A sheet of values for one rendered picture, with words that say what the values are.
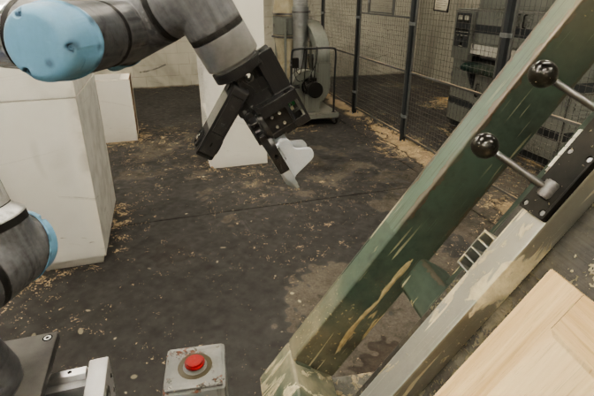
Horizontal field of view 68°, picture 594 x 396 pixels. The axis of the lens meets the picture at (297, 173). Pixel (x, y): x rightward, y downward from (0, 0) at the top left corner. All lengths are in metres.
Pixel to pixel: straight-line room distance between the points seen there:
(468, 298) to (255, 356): 1.70
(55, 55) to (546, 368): 0.64
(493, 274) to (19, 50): 0.64
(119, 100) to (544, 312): 5.13
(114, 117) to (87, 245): 2.66
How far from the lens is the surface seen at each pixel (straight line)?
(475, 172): 0.90
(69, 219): 3.03
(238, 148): 4.44
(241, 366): 2.28
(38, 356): 0.95
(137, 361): 2.41
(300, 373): 1.00
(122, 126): 5.54
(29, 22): 0.49
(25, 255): 0.87
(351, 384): 1.14
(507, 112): 0.89
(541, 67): 0.68
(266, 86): 0.62
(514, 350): 0.68
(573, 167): 0.70
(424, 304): 0.88
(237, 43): 0.58
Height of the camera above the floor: 1.63
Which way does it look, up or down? 22 degrees down
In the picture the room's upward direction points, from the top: straight up
